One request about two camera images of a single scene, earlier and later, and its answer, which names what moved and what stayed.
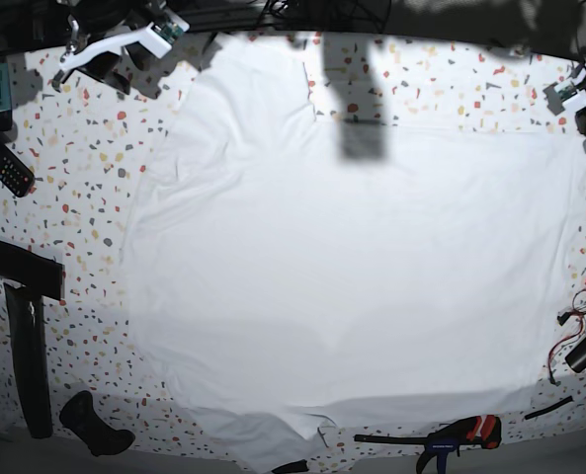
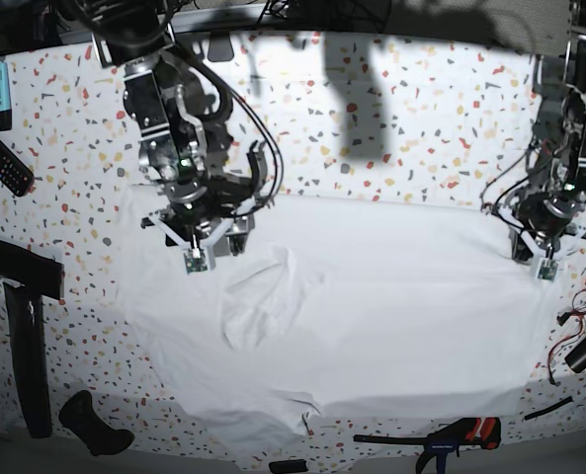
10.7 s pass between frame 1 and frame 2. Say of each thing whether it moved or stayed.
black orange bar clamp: stayed
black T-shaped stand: stayed
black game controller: stayed
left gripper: moved
